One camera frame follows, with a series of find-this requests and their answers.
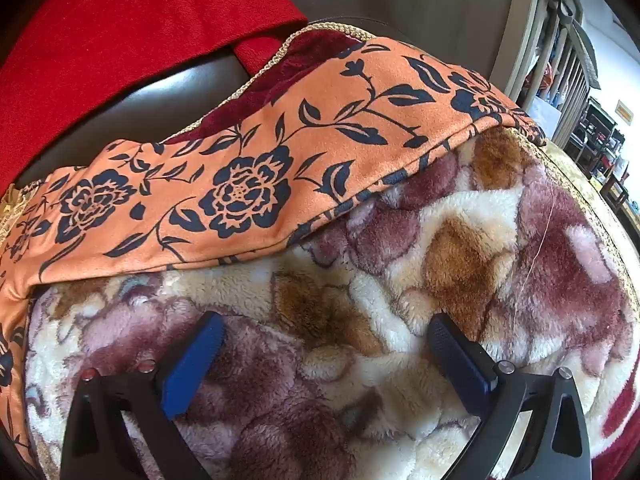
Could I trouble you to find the dark brown leather sofa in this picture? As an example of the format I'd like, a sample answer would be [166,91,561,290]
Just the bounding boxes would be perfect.
[15,0,501,186]

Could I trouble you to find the orange floral pants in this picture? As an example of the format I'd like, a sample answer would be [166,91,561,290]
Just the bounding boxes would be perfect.
[0,35,548,456]

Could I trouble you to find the red plush blanket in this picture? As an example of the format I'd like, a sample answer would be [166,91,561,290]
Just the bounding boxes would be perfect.
[0,0,308,196]

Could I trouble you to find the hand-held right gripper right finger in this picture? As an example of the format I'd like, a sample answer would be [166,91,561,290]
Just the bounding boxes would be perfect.
[426,312,593,480]

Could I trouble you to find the floral fleece blanket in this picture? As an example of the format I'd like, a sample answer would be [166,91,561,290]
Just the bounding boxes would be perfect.
[0,22,640,480]

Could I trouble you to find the dark shelf with items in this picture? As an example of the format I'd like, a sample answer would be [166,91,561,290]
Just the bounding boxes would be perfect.
[570,97,632,206]

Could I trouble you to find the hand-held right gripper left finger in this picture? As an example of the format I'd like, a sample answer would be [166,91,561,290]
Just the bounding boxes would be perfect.
[59,311,225,480]

